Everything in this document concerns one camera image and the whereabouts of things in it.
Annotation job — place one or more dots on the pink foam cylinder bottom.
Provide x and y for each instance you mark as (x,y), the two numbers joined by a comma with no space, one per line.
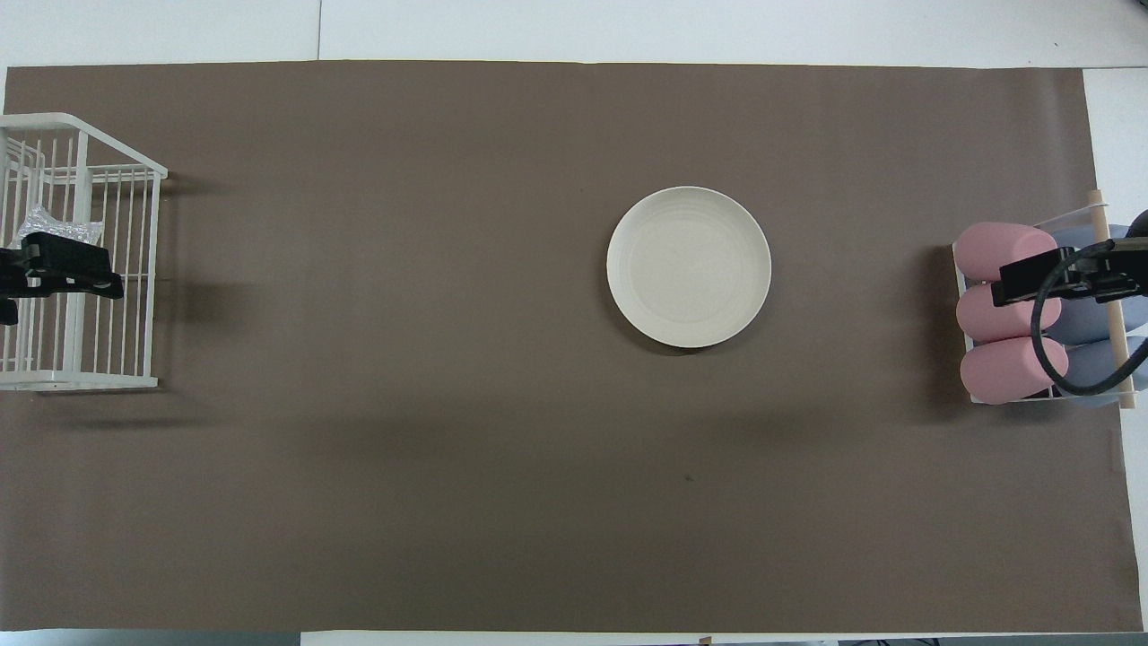
(1004,372)

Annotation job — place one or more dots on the white cup rack wooden rod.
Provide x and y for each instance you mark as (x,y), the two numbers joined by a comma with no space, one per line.
(1117,345)

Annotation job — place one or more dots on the blue foam cylinder bottom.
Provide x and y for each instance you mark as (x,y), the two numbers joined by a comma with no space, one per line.
(1099,359)

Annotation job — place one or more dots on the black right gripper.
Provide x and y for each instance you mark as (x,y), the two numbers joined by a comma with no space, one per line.
(1022,278)

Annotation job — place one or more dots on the blue foam cylinder middle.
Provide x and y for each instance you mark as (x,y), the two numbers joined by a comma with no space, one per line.
(1085,318)

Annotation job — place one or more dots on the brown paper table mat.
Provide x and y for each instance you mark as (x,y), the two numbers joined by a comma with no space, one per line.
(448,502)

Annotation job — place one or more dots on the pink foam cylinder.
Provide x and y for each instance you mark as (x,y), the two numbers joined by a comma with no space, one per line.
(987,318)
(1004,372)
(987,247)

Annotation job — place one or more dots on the cream round plate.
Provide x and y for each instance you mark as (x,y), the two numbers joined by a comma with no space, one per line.
(689,266)

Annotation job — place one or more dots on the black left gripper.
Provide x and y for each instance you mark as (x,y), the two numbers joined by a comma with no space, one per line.
(67,260)

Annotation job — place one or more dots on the blue foam cylinder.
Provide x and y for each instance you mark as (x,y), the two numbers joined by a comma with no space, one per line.
(1076,233)
(1099,359)
(1085,318)

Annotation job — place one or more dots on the pink foam cylinder middle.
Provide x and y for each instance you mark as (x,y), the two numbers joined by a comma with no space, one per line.
(987,318)

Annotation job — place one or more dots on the blue foam cylinder top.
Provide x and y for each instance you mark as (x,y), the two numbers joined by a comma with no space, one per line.
(1076,233)

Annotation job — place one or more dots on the pink foam cylinder top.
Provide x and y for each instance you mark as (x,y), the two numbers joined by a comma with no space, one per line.
(987,247)

